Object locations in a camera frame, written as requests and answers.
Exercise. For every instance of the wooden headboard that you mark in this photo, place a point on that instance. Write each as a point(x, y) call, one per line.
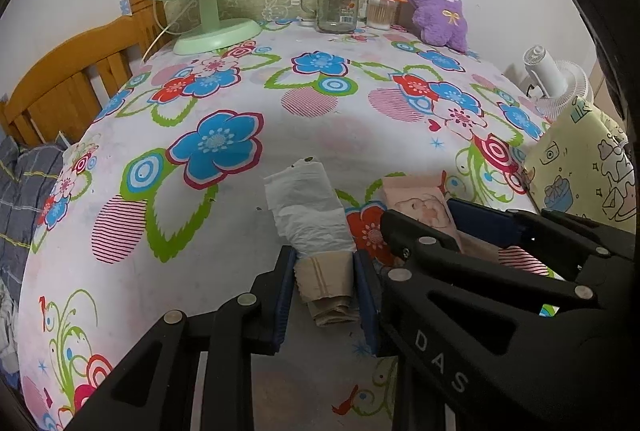
point(65, 76)

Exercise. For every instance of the beige wardrobe door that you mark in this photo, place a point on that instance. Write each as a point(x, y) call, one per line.
point(599, 83)

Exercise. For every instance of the white and beige sock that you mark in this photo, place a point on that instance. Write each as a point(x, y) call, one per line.
point(305, 211)

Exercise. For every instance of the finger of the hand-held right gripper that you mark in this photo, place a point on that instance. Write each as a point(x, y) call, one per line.
point(480, 221)
point(420, 246)

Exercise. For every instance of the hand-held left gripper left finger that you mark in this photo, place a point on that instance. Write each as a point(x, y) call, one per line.
point(285, 306)

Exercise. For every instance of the yellow cartoon pillow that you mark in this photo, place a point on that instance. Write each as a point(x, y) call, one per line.
point(565, 161)

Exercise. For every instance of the purple plush bunny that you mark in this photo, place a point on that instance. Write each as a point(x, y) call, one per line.
point(440, 18)

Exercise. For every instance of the grey plaid bedding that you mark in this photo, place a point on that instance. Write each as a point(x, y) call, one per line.
point(25, 191)

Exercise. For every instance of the floral tablecloth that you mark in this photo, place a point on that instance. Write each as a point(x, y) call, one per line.
point(300, 126)

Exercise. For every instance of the small swab jar orange lid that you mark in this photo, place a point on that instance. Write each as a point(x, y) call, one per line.
point(378, 13)

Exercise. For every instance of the white standing fan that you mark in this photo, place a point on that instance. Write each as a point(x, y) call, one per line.
point(547, 71)

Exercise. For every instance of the pink cloth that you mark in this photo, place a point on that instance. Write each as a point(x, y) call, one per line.
point(425, 206)

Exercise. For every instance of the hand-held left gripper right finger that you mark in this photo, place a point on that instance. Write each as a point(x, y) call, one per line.
point(365, 306)

